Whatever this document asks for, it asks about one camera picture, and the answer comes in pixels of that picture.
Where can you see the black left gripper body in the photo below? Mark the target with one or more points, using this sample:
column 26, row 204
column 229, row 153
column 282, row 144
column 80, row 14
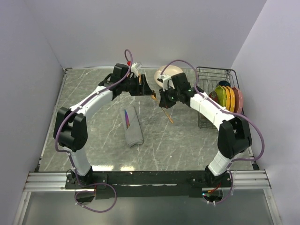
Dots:
column 131, row 85

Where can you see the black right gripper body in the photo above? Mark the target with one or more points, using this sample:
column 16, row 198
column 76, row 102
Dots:
column 170, row 97

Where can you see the gold spoon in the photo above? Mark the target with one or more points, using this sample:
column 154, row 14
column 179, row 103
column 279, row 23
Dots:
column 165, row 112

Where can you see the iridescent purple knife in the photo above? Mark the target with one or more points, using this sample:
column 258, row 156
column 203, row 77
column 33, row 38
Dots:
column 127, row 119

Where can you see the grey cloth napkin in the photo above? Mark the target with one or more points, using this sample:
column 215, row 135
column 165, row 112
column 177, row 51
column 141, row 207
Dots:
column 133, row 135

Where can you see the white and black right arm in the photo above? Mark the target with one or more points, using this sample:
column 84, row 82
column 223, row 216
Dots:
column 234, row 135

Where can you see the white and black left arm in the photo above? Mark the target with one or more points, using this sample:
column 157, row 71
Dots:
column 70, row 130

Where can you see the cream divided plate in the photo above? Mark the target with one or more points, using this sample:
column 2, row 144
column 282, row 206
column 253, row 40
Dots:
column 171, row 70

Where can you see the red patterned plate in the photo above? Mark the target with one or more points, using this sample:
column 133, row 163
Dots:
column 213, row 95

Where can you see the green scalloped plate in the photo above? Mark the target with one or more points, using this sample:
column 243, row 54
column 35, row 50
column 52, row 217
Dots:
column 222, row 97

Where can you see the dark blue bowl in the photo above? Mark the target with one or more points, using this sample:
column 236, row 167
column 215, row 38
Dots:
column 224, row 83

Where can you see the yellow scalloped plate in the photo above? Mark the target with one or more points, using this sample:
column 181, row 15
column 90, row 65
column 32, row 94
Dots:
column 228, row 101

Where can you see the orange scalloped plate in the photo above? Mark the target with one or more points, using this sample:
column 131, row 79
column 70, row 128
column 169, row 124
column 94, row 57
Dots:
column 232, row 104

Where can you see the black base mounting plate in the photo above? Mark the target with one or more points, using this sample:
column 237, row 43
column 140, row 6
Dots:
column 109, row 184

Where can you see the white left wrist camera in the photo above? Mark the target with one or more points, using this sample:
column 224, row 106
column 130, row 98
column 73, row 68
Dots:
column 135, row 67

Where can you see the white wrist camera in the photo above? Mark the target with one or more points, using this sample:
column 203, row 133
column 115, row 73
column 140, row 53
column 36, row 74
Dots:
column 135, row 67
column 166, row 81

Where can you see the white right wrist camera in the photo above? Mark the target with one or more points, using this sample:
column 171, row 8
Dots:
column 166, row 81

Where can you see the black wire dish rack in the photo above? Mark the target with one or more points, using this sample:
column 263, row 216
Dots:
column 222, row 86

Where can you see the aluminium frame rail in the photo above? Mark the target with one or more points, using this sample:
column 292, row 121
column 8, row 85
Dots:
column 55, row 181

